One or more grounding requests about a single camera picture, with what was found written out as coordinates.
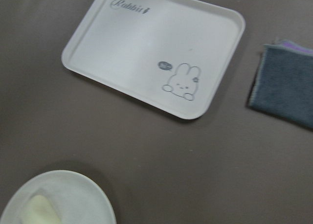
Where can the pale cream bun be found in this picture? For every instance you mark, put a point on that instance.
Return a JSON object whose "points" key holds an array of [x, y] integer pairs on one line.
{"points": [[39, 210]]}

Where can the cream rectangular tray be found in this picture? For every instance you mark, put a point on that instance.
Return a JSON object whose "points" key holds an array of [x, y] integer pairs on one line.
{"points": [[171, 54]]}

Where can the grey folded cloth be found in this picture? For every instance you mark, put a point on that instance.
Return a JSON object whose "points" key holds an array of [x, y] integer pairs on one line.
{"points": [[283, 85]]}

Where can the cream round plate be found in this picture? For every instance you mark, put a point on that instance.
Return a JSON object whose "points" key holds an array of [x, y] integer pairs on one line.
{"points": [[75, 198]]}

